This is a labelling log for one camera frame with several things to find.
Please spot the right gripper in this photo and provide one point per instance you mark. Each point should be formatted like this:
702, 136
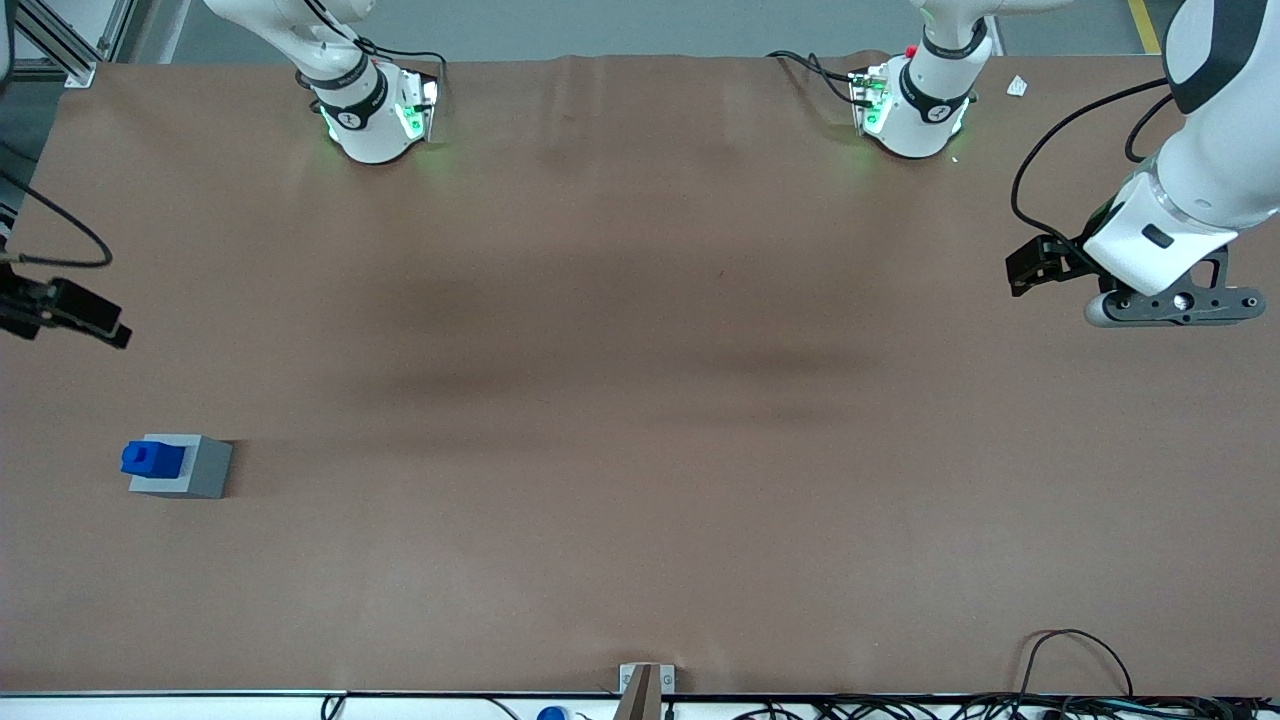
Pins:
28, 303

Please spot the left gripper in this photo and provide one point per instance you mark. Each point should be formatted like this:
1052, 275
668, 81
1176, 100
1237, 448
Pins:
1066, 255

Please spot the blue plastic part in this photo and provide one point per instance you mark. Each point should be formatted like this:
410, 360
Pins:
155, 458

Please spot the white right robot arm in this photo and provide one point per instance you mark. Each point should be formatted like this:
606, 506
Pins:
360, 130

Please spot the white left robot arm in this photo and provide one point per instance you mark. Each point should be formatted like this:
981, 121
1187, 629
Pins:
1220, 150

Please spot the gray block base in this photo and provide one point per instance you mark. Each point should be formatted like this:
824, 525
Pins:
205, 470

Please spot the white paper scrap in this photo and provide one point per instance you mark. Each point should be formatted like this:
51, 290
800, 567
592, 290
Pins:
1018, 87

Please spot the brown table mat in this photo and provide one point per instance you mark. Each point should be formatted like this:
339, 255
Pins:
640, 400

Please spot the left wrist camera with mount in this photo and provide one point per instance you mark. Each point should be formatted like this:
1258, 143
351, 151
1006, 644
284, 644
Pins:
1180, 305

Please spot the aluminium frame profile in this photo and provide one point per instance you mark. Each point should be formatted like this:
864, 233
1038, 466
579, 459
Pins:
75, 70

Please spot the silver metal bracket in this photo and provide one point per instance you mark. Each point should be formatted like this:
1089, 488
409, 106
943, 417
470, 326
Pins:
668, 678

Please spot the metal bracket at table edge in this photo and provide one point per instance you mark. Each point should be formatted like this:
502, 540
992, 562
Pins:
642, 695

